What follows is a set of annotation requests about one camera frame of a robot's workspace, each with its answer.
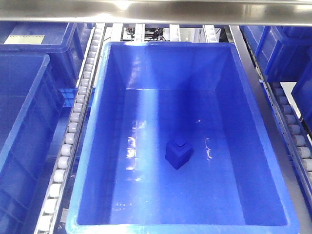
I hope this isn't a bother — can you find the blue plastic block part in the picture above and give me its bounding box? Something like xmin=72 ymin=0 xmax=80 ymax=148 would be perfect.
xmin=165 ymin=137 xmax=194 ymax=170

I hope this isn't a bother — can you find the large blue plastic bin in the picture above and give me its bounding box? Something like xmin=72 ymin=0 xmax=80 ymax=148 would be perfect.
xmin=66 ymin=42 xmax=300 ymax=234

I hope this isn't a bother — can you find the steel shelf crossbar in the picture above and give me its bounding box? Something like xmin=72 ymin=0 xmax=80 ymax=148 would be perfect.
xmin=0 ymin=0 xmax=312 ymax=26

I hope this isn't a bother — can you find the white roller conveyor track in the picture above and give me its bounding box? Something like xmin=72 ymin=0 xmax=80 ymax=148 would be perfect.
xmin=34 ymin=23 xmax=107 ymax=234
xmin=269 ymin=82 xmax=312 ymax=182

